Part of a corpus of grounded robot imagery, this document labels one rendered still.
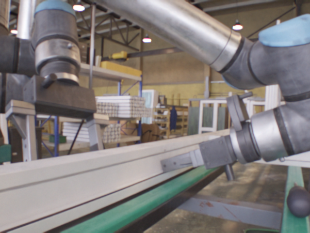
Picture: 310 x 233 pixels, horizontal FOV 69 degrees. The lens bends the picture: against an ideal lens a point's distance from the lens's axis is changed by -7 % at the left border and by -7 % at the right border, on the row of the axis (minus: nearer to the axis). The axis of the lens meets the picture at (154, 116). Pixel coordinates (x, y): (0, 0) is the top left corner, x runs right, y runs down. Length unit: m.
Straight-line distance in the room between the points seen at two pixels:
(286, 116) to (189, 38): 0.22
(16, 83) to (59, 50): 0.43
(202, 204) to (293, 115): 0.25
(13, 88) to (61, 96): 0.45
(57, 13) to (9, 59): 0.16
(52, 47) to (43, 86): 0.09
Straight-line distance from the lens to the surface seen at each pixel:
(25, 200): 0.31
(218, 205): 0.52
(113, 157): 0.40
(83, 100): 0.48
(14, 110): 0.41
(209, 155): 0.43
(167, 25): 0.46
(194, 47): 0.47
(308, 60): 0.40
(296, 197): 0.36
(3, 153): 0.92
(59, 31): 0.52
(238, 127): 0.45
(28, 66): 0.63
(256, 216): 0.51
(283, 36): 0.40
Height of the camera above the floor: 1.00
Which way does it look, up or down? 1 degrees down
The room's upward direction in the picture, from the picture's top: 1 degrees clockwise
